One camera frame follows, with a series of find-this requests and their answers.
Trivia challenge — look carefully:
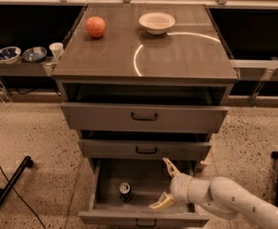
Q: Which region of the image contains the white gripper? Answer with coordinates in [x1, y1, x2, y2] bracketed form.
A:
[149, 157, 193, 211]

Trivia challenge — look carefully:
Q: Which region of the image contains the dark pepsi can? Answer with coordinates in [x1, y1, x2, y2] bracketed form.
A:
[118, 182, 132, 203]

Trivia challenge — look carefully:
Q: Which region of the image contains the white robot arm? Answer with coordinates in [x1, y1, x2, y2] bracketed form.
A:
[149, 157, 278, 229]

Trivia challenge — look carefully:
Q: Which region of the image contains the bottom grey drawer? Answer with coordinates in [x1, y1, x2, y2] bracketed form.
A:
[79, 158, 209, 229]

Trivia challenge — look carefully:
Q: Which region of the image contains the grey drawer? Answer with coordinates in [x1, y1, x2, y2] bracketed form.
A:
[78, 139, 211, 160]
[79, 158, 209, 229]
[61, 102, 228, 134]

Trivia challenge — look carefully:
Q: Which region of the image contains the middle grey drawer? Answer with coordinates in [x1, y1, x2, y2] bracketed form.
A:
[78, 139, 211, 160]

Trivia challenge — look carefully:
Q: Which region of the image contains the grey drawer cabinet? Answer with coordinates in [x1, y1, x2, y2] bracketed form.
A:
[53, 4, 238, 169]

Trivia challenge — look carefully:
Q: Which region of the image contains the top grey drawer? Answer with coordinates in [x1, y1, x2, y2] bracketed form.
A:
[61, 102, 228, 134]

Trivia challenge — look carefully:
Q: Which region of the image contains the white bowl on counter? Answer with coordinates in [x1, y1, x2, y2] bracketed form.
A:
[139, 12, 176, 34]

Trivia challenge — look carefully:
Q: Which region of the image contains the grey side shelf right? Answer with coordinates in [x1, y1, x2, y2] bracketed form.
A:
[232, 60, 278, 81]

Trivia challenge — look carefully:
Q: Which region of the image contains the grey side shelf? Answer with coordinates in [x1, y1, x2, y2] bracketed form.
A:
[0, 57, 56, 77]
[232, 60, 278, 81]

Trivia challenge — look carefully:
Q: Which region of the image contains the grey side shelf left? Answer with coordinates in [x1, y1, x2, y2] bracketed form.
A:
[0, 57, 56, 77]

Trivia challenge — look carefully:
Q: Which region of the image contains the black stand leg left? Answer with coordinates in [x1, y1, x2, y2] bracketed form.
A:
[0, 156, 33, 206]

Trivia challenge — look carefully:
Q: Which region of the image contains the red apple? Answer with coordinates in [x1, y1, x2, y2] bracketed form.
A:
[85, 16, 106, 38]

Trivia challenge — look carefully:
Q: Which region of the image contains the white paper cup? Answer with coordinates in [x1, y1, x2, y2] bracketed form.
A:
[49, 42, 64, 60]

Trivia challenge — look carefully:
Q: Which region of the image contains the dark blue bowl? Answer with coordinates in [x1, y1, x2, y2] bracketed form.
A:
[22, 47, 47, 63]

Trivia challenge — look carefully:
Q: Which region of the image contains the blue white bowl left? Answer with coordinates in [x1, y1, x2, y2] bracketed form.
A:
[0, 46, 21, 64]

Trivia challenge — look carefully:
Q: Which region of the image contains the black floor cable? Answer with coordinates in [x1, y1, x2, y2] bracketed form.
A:
[0, 147, 47, 229]

